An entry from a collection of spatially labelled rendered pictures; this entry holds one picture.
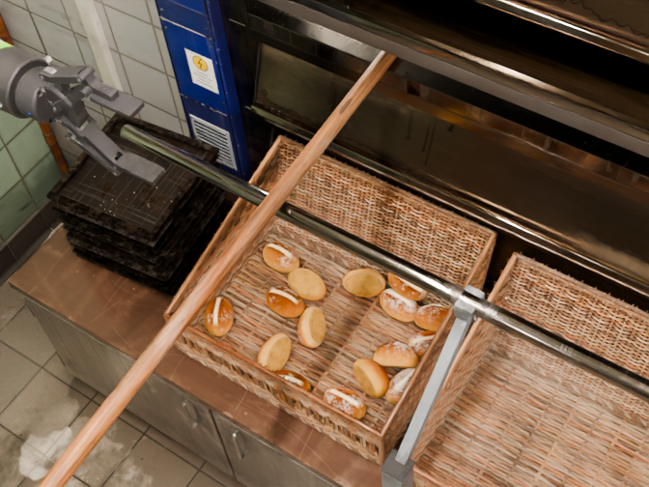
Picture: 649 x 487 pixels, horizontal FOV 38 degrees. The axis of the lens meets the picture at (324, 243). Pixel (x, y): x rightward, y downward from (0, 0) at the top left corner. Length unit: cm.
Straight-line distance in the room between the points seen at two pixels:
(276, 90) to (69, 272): 71
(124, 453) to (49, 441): 22
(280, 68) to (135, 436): 122
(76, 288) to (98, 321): 11
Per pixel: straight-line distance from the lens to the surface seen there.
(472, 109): 174
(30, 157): 302
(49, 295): 233
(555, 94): 141
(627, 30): 145
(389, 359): 202
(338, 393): 199
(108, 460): 274
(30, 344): 299
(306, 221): 157
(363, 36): 153
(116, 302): 227
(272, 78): 203
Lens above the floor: 243
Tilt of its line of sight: 55 degrees down
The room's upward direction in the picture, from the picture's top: 6 degrees counter-clockwise
